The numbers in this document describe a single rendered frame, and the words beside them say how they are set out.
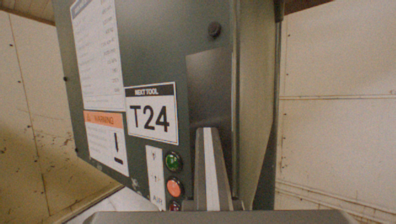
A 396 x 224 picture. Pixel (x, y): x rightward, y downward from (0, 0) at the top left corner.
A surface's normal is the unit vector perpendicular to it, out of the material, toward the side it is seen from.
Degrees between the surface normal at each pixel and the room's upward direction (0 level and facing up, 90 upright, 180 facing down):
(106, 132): 90
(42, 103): 90
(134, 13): 90
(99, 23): 90
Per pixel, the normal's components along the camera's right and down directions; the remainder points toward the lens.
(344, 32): -0.53, 0.13
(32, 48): 0.85, 0.04
